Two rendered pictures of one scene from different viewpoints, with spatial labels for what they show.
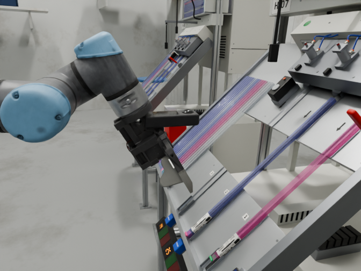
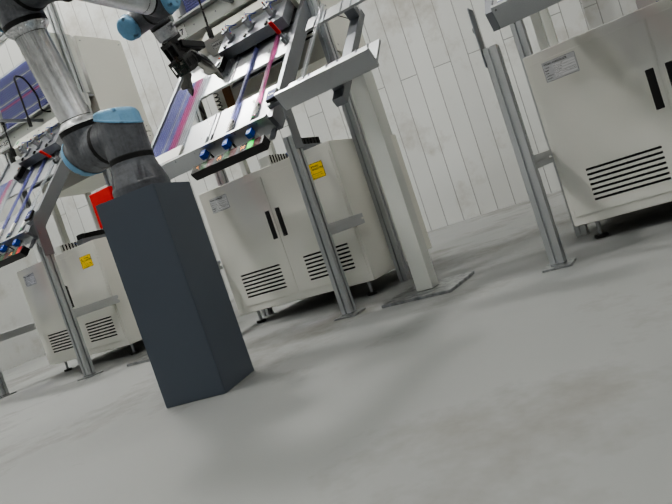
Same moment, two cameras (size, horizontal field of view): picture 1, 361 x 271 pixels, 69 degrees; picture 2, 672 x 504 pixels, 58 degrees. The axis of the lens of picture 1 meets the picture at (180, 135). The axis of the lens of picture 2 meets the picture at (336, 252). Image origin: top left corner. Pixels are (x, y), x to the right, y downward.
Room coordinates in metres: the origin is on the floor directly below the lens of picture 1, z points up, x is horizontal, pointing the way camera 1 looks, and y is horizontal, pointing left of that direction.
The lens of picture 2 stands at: (-1.16, 1.32, 0.32)
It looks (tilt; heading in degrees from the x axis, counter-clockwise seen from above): 3 degrees down; 316
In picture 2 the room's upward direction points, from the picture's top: 18 degrees counter-clockwise
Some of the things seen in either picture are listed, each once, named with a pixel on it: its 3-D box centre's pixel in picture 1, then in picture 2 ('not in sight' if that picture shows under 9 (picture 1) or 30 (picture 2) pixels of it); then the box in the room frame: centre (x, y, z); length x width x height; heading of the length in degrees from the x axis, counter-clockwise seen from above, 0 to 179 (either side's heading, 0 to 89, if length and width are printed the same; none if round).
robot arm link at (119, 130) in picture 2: not in sight; (121, 133); (0.31, 0.50, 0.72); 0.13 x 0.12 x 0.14; 12
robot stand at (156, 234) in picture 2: not in sight; (178, 291); (0.30, 0.50, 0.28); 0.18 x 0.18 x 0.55; 28
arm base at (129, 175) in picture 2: not in sight; (137, 175); (0.30, 0.50, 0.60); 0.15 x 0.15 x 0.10
